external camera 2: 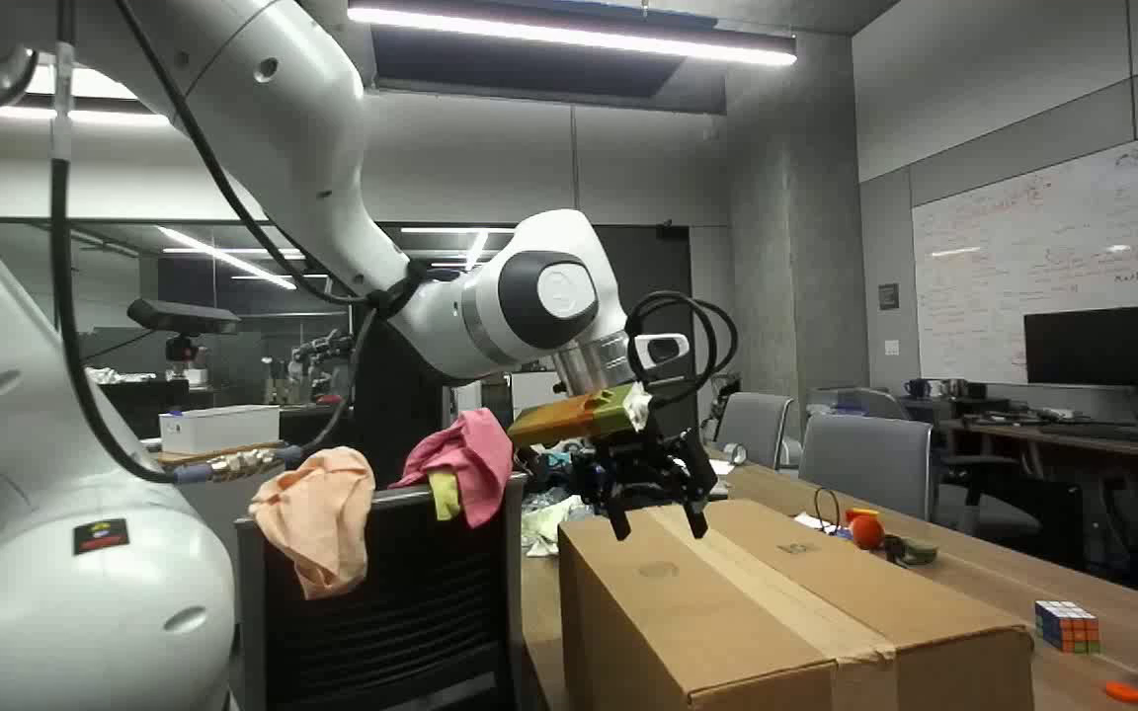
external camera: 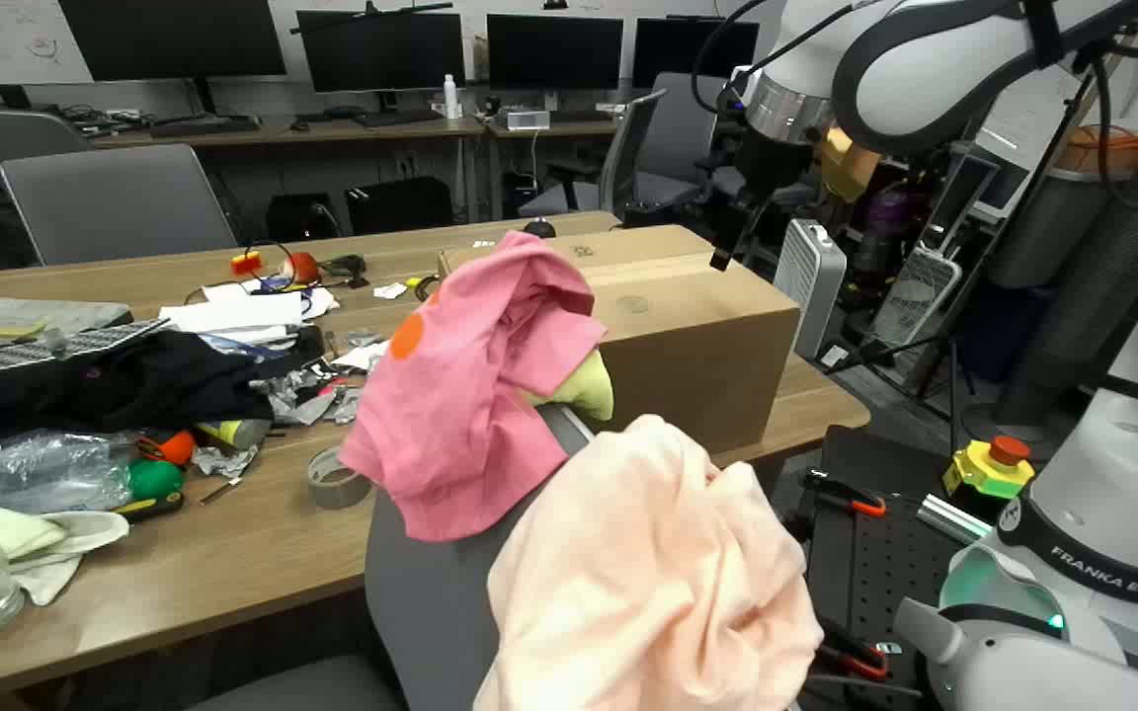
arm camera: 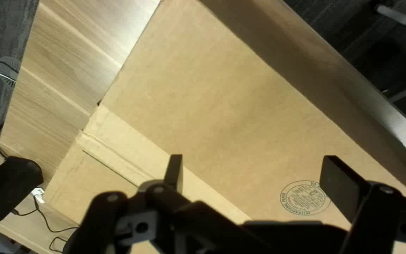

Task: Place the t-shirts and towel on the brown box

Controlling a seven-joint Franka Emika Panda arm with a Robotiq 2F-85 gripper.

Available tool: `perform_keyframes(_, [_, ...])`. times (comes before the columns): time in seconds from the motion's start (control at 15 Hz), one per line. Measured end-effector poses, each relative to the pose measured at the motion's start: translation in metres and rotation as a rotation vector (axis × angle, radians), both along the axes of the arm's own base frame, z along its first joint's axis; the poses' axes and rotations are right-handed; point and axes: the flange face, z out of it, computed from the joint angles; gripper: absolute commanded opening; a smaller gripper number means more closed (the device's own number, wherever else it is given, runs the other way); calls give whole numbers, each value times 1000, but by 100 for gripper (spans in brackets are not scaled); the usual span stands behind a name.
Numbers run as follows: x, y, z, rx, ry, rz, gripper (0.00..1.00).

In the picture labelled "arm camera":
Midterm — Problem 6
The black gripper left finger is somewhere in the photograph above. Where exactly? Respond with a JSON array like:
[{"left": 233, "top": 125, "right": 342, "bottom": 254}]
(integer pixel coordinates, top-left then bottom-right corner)
[{"left": 163, "top": 154, "right": 183, "bottom": 193}]

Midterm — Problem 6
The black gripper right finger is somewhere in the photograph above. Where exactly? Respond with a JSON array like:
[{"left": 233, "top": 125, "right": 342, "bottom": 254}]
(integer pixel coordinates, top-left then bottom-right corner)
[{"left": 319, "top": 156, "right": 369, "bottom": 224}]

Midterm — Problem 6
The brown cardboard box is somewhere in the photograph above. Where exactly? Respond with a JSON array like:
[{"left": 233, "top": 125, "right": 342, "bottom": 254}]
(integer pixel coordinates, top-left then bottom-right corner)
[{"left": 46, "top": 0, "right": 406, "bottom": 226}]

